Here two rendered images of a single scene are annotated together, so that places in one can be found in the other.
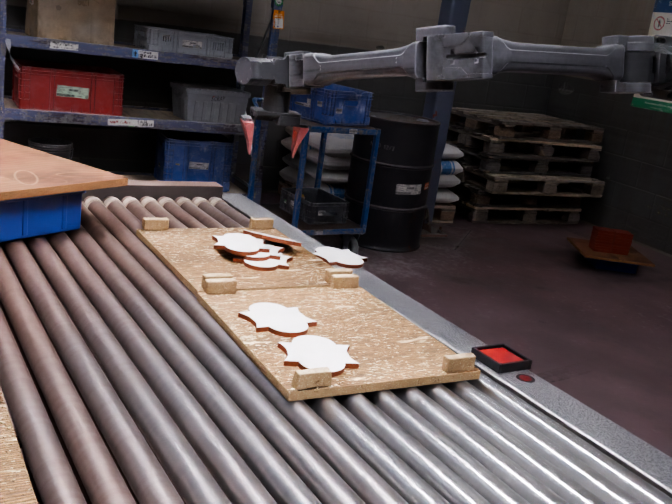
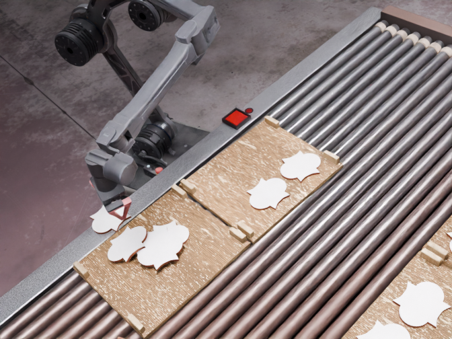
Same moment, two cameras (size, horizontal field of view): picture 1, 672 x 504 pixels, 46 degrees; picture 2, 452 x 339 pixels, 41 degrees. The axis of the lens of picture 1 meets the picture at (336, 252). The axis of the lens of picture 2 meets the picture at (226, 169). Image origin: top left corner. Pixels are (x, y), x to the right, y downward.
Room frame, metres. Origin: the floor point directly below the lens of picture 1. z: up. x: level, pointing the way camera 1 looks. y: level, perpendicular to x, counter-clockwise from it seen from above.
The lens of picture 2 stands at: (1.51, 1.33, 2.39)
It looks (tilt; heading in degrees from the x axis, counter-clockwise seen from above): 46 degrees down; 266
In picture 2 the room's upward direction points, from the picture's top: 11 degrees counter-clockwise
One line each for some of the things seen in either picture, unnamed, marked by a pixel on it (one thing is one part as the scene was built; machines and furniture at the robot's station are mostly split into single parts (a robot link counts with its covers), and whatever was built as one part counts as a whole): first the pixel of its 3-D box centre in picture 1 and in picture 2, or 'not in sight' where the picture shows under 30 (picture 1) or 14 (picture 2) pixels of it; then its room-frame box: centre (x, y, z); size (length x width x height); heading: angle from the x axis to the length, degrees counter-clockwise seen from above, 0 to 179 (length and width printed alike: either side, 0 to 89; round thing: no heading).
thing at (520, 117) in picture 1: (515, 166); not in sight; (7.07, -1.47, 0.44); 1.31 x 1.00 x 0.87; 118
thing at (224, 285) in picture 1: (220, 286); (245, 229); (1.40, 0.20, 0.95); 0.06 x 0.02 x 0.03; 120
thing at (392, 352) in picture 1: (329, 333); (260, 175); (1.30, -0.01, 0.93); 0.41 x 0.35 x 0.02; 30
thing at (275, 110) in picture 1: (276, 102); (105, 179); (1.74, 0.17, 1.27); 0.10 x 0.07 x 0.07; 107
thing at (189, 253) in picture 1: (241, 257); (161, 256); (1.66, 0.20, 0.93); 0.41 x 0.35 x 0.02; 32
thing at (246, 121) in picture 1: (257, 133); (117, 205); (1.73, 0.21, 1.19); 0.07 x 0.07 x 0.09; 17
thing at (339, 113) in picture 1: (324, 102); not in sight; (5.00, 0.20, 0.96); 0.50 x 0.38 x 0.21; 43
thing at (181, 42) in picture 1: (183, 42); not in sight; (5.68, 1.26, 1.16); 0.60 x 0.40 x 0.15; 121
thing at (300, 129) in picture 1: (288, 136); not in sight; (1.75, 0.14, 1.19); 0.07 x 0.07 x 0.09; 17
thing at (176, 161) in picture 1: (192, 160); not in sight; (5.80, 1.14, 0.32); 0.50 x 0.41 x 0.37; 115
